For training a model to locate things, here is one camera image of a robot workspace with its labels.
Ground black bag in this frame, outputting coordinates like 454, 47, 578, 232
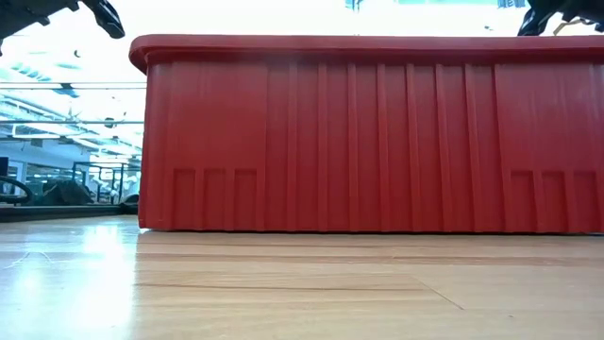
41, 180, 95, 206

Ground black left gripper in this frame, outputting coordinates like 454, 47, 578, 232
0, 0, 126, 43

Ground beige cable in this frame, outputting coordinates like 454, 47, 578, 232
552, 17, 596, 37

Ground red plastic bin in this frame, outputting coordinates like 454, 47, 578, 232
128, 33, 604, 236

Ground dark horizontal bar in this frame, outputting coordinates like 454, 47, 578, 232
0, 204, 139, 224

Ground black metal railing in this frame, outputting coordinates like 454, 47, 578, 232
72, 161, 143, 205

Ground black curved chair armrest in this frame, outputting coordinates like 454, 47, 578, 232
0, 174, 35, 207

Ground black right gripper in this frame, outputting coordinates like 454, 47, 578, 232
516, 0, 604, 38

